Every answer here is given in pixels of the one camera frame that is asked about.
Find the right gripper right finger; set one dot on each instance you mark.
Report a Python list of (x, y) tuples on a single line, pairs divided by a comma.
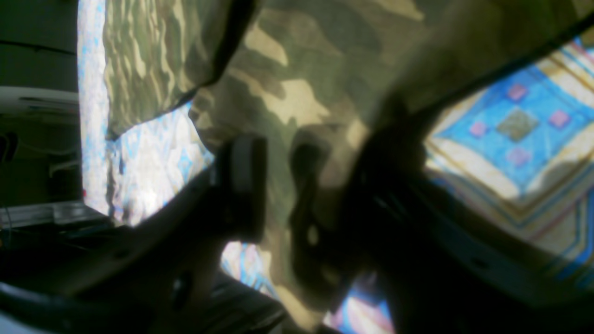
[(437, 277)]

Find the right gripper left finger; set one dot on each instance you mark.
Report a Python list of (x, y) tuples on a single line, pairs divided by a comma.
[(157, 276)]

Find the camouflage T-shirt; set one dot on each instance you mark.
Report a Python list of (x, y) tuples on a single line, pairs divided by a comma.
[(301, 93)]

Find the patterned tile tablecloth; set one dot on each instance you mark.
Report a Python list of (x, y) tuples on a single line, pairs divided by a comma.
[(515, 139)]

